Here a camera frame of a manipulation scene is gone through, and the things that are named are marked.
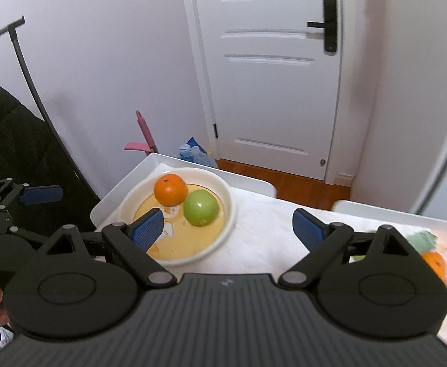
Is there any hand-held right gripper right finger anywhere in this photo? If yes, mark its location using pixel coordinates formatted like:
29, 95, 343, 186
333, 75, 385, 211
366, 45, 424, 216
279, 208, 419, 287

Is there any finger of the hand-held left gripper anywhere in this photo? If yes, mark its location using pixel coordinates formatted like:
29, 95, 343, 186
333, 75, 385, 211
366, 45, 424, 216
0, 179, 64, 212
8, 226, 56, 252

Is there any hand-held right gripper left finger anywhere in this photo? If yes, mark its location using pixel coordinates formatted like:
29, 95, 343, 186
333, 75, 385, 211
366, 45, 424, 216
35, 208, 177, 287

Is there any white round bowl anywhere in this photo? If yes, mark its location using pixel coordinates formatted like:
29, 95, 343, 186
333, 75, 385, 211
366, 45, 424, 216
120, 167, 236, 266

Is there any green apple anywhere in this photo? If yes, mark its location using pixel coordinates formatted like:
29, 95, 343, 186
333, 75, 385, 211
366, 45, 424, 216
183, 189, 220, 227

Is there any white tray with floral liner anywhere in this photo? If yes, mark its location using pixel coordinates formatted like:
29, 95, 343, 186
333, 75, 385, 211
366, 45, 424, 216
331, 201, 447, 352

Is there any orange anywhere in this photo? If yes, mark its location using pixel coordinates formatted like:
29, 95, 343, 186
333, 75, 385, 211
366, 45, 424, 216
154, 173, 188, 207
420, 251, 447, 288

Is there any blue plastic bag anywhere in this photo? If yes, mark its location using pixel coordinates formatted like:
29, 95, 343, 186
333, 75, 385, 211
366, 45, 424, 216
175, 136, 219, 169

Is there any pink plastic object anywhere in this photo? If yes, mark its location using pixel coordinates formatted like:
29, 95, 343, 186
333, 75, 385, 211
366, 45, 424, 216
124, 110, 159, 157

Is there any black chair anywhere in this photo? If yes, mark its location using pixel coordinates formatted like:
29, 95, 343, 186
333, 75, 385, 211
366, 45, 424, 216
0, 15, 102, 204

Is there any white panelled door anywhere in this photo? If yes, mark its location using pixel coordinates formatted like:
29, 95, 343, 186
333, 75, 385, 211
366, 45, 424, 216
179, 0, 362, 188

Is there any black door lock handle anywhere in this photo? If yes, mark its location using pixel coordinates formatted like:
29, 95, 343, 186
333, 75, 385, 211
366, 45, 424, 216
307, 0, 338, 53

